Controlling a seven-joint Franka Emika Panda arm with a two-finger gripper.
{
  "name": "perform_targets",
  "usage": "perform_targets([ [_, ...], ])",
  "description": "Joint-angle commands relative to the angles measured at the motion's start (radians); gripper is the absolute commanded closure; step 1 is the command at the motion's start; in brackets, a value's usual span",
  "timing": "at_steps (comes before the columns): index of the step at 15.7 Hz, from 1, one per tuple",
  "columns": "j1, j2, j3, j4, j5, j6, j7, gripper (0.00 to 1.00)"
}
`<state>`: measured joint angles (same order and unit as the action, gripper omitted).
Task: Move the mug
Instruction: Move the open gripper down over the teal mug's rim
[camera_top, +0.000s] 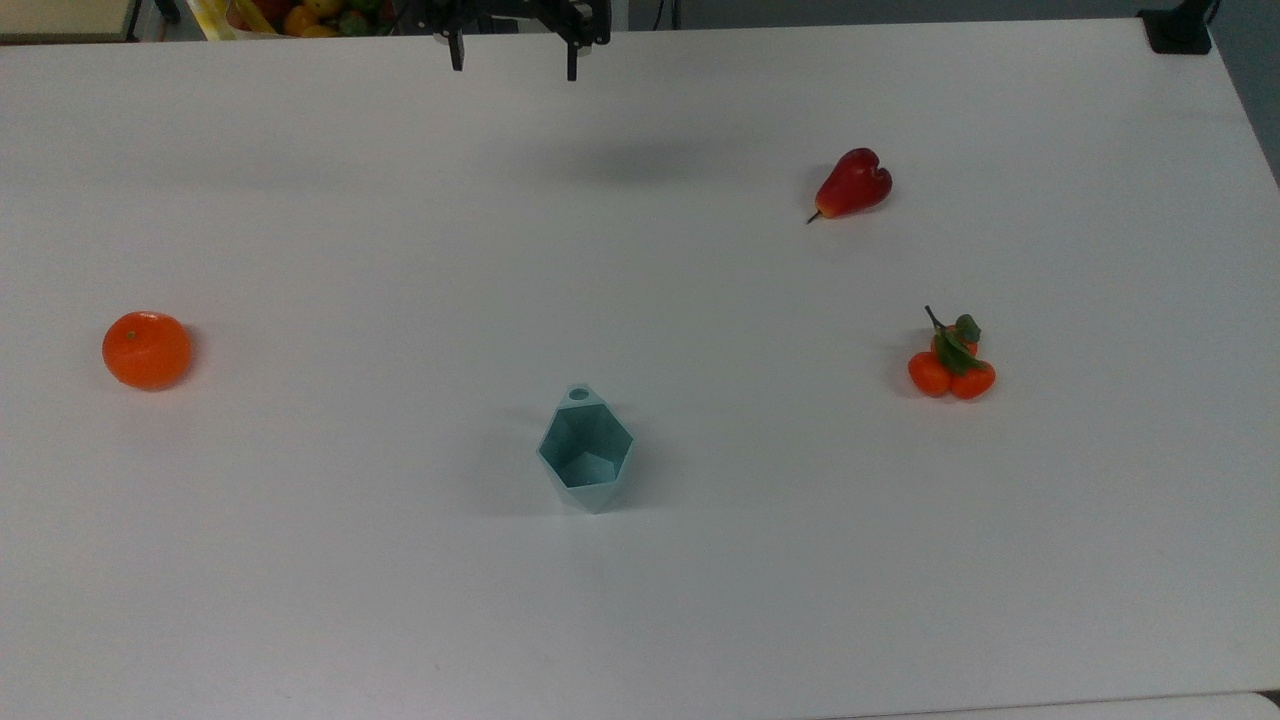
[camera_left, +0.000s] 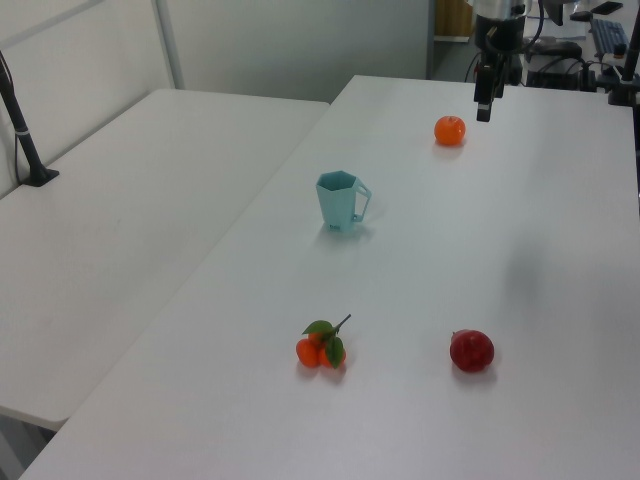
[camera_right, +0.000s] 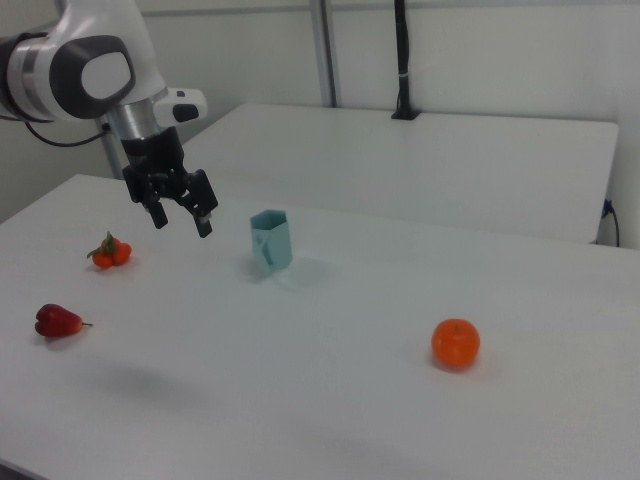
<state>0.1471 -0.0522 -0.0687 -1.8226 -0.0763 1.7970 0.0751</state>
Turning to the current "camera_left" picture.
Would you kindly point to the white partition post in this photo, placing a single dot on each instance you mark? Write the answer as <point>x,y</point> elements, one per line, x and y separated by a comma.
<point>170,45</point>

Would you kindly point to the black clamped camera pole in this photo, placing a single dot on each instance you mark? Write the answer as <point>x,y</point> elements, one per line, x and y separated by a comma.
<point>627,70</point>

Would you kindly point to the orange fruit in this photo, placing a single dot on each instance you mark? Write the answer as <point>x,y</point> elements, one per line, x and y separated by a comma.
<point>450,131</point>

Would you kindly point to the black camera pole with base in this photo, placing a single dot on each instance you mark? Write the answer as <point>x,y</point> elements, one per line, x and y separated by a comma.
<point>25,140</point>

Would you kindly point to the black electronics box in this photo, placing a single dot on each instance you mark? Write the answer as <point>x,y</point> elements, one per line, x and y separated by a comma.
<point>560,76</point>

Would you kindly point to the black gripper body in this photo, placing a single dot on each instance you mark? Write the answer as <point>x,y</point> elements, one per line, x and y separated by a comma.
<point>500,34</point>

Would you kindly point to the light blue hexagonal mug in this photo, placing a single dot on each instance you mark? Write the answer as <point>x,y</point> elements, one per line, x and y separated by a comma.
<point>337,205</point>

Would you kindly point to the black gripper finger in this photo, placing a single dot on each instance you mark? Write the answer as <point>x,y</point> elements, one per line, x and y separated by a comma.
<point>498,80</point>
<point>484,95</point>

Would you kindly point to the dark computer keyboard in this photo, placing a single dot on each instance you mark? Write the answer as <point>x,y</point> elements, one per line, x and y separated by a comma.
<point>610,35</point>

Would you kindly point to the black monitor stand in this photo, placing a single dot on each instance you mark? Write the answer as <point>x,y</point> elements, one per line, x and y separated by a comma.
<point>554,11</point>

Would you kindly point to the tangerine cluster with leaves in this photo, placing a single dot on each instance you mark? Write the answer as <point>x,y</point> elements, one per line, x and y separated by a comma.
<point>317,350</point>

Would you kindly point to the red pomegranate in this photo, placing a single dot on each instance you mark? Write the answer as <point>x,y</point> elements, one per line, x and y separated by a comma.
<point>471,351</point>

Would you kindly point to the black bag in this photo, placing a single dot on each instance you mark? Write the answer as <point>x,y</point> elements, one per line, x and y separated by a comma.
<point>555,48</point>

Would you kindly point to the black smartphone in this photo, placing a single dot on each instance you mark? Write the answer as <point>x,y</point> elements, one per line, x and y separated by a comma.
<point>608,7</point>

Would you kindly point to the brown wooden cabinet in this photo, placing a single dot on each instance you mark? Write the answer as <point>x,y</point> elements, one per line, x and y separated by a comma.
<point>452,20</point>

